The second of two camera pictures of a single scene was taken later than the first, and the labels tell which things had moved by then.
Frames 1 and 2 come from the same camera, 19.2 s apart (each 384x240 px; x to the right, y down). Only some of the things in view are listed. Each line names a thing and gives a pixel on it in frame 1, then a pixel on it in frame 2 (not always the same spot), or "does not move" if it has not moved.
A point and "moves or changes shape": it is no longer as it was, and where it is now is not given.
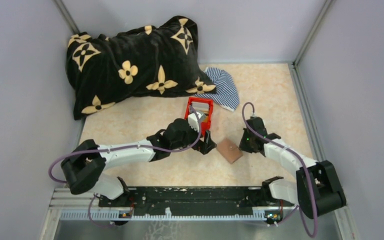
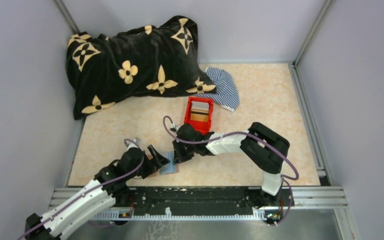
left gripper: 204,144 -> 150,160
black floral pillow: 158,60 does not move
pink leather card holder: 229,150 moves or changes shape
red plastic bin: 205,126 does not move
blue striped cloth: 226,95 does not move
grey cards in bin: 201,106 does not move
